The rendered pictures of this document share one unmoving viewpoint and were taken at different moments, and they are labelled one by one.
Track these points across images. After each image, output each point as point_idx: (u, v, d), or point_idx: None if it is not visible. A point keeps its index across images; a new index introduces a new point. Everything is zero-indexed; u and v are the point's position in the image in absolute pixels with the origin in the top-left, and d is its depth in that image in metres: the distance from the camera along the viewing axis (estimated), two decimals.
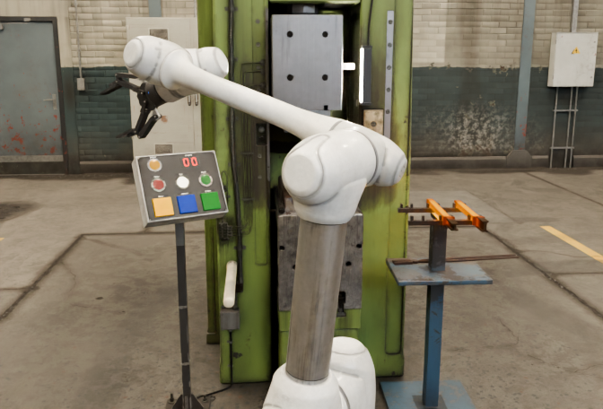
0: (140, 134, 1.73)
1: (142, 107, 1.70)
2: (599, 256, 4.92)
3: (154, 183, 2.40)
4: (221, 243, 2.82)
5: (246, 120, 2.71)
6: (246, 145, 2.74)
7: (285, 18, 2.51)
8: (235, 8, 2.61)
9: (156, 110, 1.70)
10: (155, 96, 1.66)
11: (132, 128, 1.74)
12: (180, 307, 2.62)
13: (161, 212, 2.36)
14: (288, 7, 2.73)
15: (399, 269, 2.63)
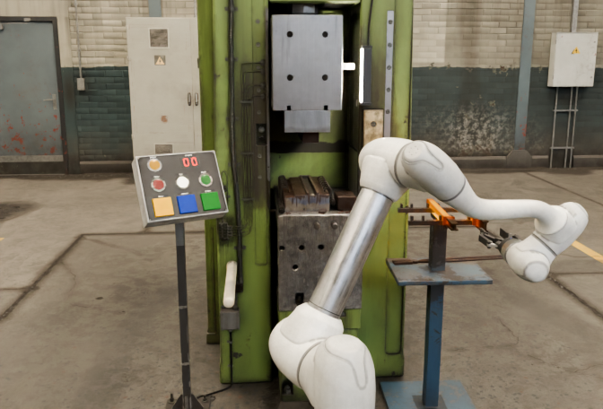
0: (482, 235, 2.19)
1: (500, 239, 2.14)
2: (599, 256, 4.92)
3: (154, 183, 2.40)
4: (221, 243, 2.82)
5: (246, 120, 2.71)
6: (246, 145, 2.74)
7: (285, 18, 2.51)
8: (235, 8, 2.61)
9: (493, 245, 2.11)
10: (507, 239, 2.06)
11: (487, 233, 2.21)
12: (180, 307, 2.62)
13: (161, 212, 2.36)
14: (288, 7, 2.73)
15: (399, 269, 2.63)
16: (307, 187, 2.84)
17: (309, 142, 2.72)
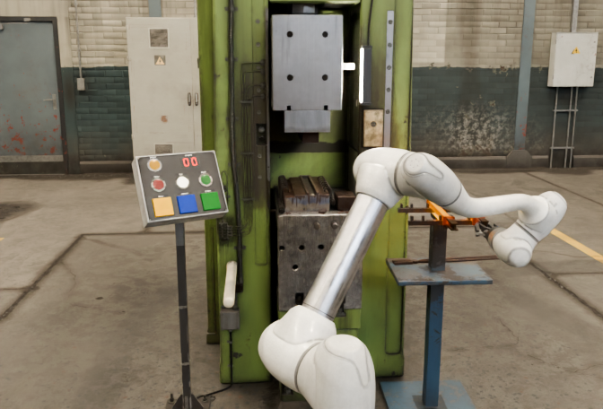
0: (476, 224, 2.33)
1: (489, 228, 2.27)
2: (599, 256, 4.92)
3: (154, 183, 2.40)
4: (221, 243, 2.82)
5: (246, 120, 2.71)
6: (246, 145, 2.74)
7: (285, 18, 2.51)
8: (235, 8, 2.61)
9: (481, 233, 2.25)
10: (493, 229, 2.20)
11: (483, 222, 2.36)
12: (180, 307, 2.62)
13: (161, 212, 2.36)
14: (288, 7, 2.73)
15: (399, 269, 2.63)
16: (307, 187, 2.84)
17: (309, 142, 2.72)
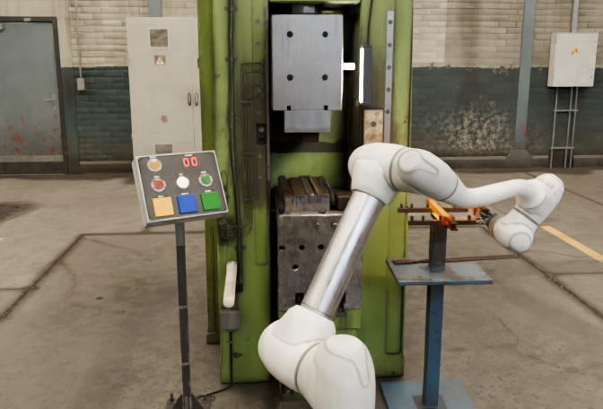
0: (477, 213, 2.33)
1: (489, 215, 2.26)
2: (599, 256, 4.92)
3: (154, 183, 2.40)
4: (221, 243, 2.82)
5: (246, 120, 2.71)
6: (246, 145, 2.74)
7: (285, 18, 2.51)
8: (235, 8, 2.61)
9: (482, 221, 2.24)
10: (494, 216, 2.19)
11: (484, 211, 2.35)
12: (180, 307, 2.62)
13: (161, 212, 2.36)
14: (288, 7, 2.73)
15: (399, 269, 2.63)
16: (307, 187, 2.84)
17: (309, 142, 2.72)
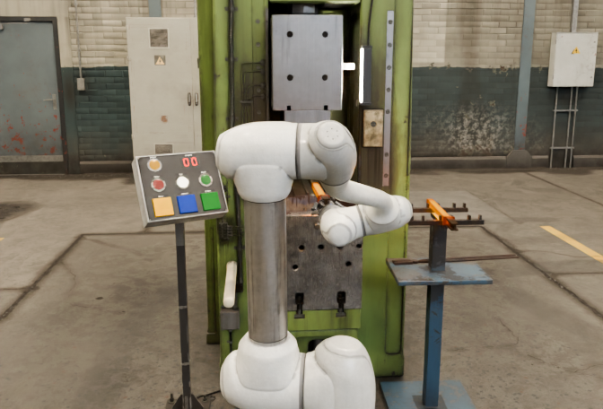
0: (316, 203, 2.16)
1: None
2: (599, 256, 4.92)
3: (154, 183, 2.40)
4: (221, 243, 2.82)
5: (246, 120, 2.71)
6: None
7: (285, 18, 2.51)
8: (235, 8, 2.61)
9: (316, 212, 2.08)
10: (327, 206, 2.03)
11: (324, 201, 2.19)
12: (180, 307, 2.62)
13: (161, 212, 2.36)
14: (288, 7, 2.73)
15: (399, 269, 2.63)
16: (307, 187, 2.84)
17: None
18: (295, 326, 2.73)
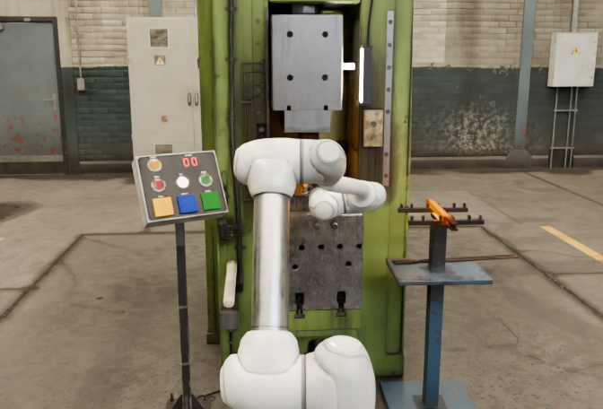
0: (306, 187, 2.55)
1: None
2: (599, 256, 4.92)
3: (154, 183, 2.40)
4: (221, 243, 2.82)
5: (246, 120, 2.71)
6: None
7: (285, 18, 2.51)
8: (235, 8, 2.61)
9: (306, 194, 2.47)
10: (314, 188, 2.41)
11: (313, 185, 2.57)
12: (180, 307, 2.62)
13: (161, 212, 2.36)
14: (288, 7, 2.73)
15: (399, 269, 2.63)
16: None
17: None
18: (295, 326, 2.73)
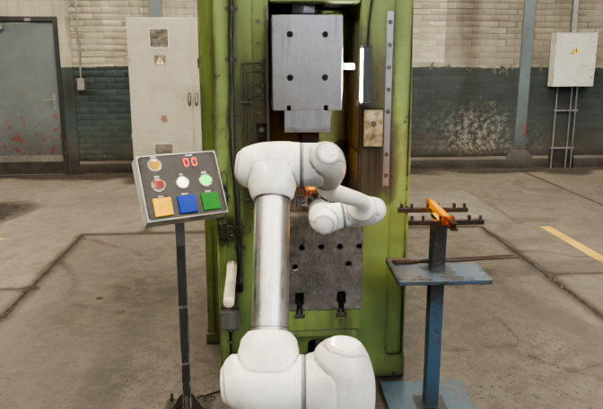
0: (306, 196, 2.55)
1: (314, 199, 2.49)
2: (599, 256, 4.92)
3: (154, 183, 2.40)
4: (221, 243, 2.82)
5: (246, 120, 2.71)
6: (246, 145, 2.74)
7: (285, 18, 2.51)
8: (235, 8, 2.61)
9: (306, 205, 2.47)
10: (314, 200, 2.42)
11: (313, 195, 2.58)
12: (180, 307, 2.62)
13: (161, 212, 2.36)
14: (288, 7, 2.73)
15: (399, 269, 2.63)
16: None
17: (309, 142, 2.72)
18: (295, 326, 2.73)
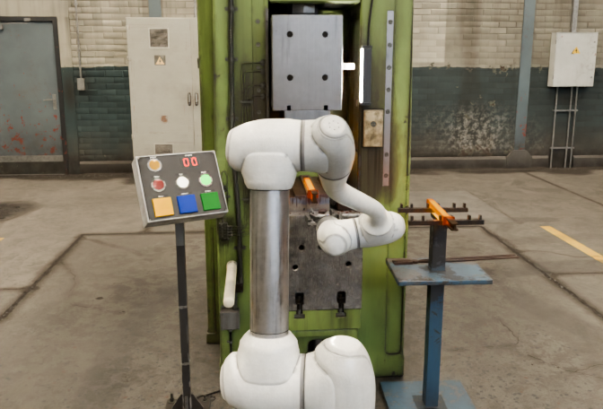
0: (307, 214, 2.26)
1: (320, 216, 2.20)
2: (599, 256, 4.92)
3: (154, 183, 2.40)
4: (221, 243, 2.82)
5: (246, 120, 2.71)
6: None
7: (285, 18, 2.51)
8: (235, 8, 2.61)
9: (313, 223, 2.18)
10: (323, 217, 2.13)
11: (313, 213, 2.28)
12: (180, 307, 2.62)
13: (161, 212, 2.36)
14: (288, 7, 2.73)
15: (399, 269, 2.63)
16: None
17: None
18: (295, 326, 2.73)
